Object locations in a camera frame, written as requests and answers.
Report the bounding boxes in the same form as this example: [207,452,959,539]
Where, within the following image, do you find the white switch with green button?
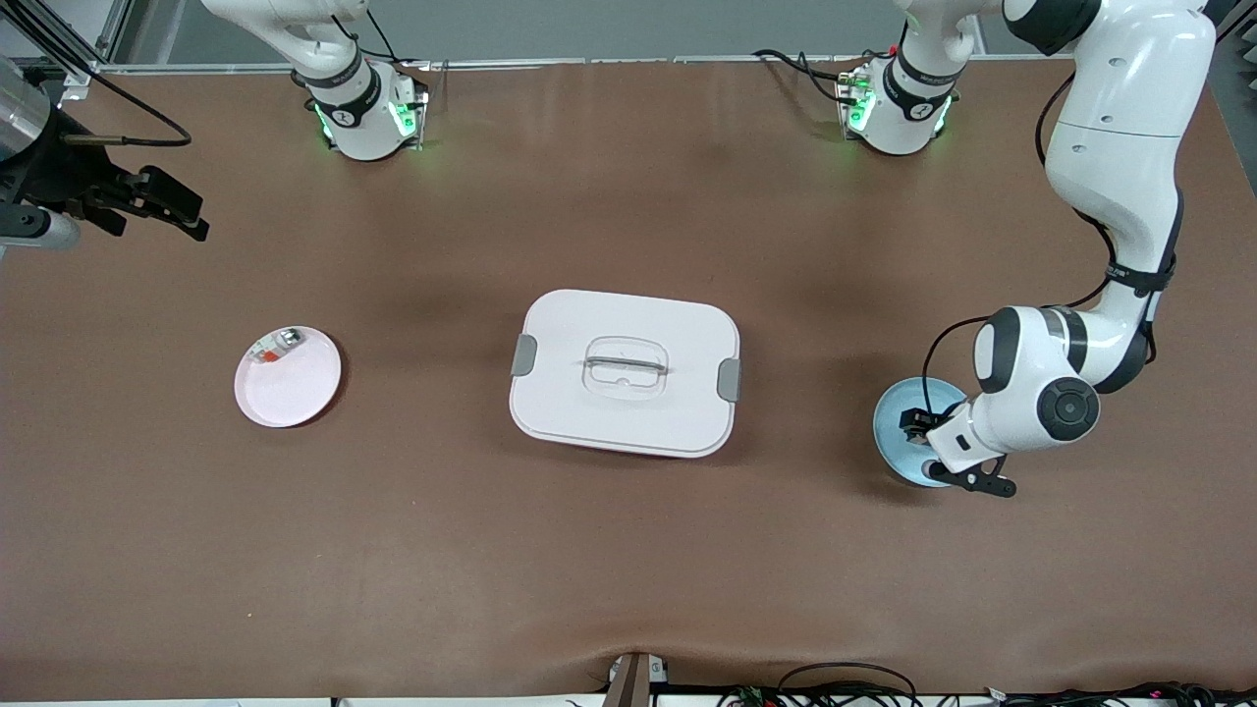
[247,329,307,366]

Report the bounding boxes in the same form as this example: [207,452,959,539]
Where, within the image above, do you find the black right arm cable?
[0,0,193,148]

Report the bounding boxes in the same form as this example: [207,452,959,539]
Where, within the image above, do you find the black arm base cable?
[753,47,855,104]

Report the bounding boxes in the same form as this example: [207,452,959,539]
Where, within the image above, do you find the white lidded storage box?
[509,288,742,460]

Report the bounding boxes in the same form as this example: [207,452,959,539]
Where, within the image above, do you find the light blue round plate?
[872,378,973,489]

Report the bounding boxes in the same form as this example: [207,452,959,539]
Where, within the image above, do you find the brown table mat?
[0,57,1257,700]

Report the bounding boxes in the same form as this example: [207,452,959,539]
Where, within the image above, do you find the aluminium frame post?
[0,0,134,82]

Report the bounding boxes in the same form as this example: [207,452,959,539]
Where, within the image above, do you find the black cable bundle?
[982,680,1257,707]

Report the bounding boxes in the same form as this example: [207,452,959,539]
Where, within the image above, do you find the black looped cable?
[776,662,919,707]

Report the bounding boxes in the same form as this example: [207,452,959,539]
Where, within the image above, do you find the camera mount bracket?
[604,651,671,707]

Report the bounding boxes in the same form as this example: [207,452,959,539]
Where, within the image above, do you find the pink round plate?
[234,325,344,429]

